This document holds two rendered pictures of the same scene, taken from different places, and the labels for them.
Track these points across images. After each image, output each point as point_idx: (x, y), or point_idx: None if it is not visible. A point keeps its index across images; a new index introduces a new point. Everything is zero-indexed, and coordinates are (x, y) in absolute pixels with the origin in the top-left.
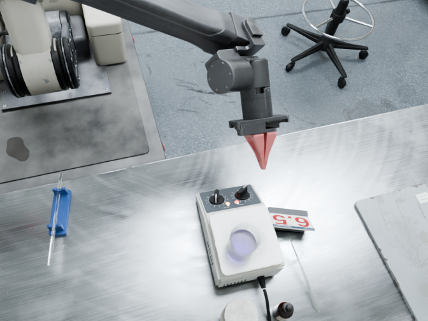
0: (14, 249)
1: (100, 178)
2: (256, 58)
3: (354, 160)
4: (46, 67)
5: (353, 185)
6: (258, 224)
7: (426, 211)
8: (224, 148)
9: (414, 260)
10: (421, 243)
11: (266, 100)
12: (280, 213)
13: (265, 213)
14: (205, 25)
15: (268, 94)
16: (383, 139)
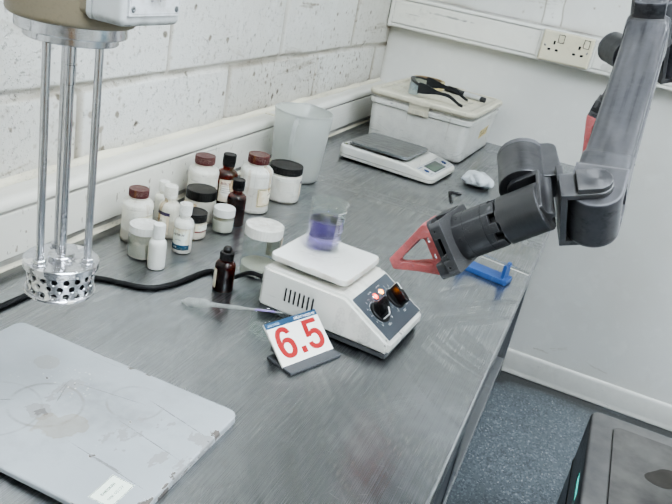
0: None
1: (507, 302)
2: (538, 187)
3: (299, 490)
4: None
5: (261, 447)
6: (330, 266)
7: (92, 467)
8: (476, 387)
9: (81, 386)
10: (78, 413)
11: (475, 209)
12: (319, 354)
13: (337, 275)
14: (593, 135)
15: (482, 209)
16: None
